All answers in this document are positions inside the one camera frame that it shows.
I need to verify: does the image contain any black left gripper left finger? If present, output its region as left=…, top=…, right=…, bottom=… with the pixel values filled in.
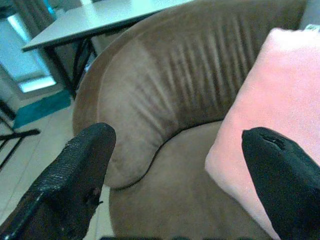
left=0, top=122, right=117, bottom=240

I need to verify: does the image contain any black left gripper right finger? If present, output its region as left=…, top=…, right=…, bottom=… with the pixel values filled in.
left=241, top=126, right=320, bottom=240

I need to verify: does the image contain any pink pillow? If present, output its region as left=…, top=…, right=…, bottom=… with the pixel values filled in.
left=204, top=24, right=320, bottom=240

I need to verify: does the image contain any brown fabric sofa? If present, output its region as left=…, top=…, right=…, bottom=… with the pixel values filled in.
left=72, top=0, right=308, bottom=240

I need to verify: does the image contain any black metal stand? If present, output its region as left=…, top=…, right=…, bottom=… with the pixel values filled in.
left=0, top=98, right=41, bottom=171

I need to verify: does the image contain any white table with black legs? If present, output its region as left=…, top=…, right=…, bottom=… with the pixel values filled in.
left=21, top=0, right=198, bottom=100

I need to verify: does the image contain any grey curtain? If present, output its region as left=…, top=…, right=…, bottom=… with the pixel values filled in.
left=12, top=0, right=57, bottom=28

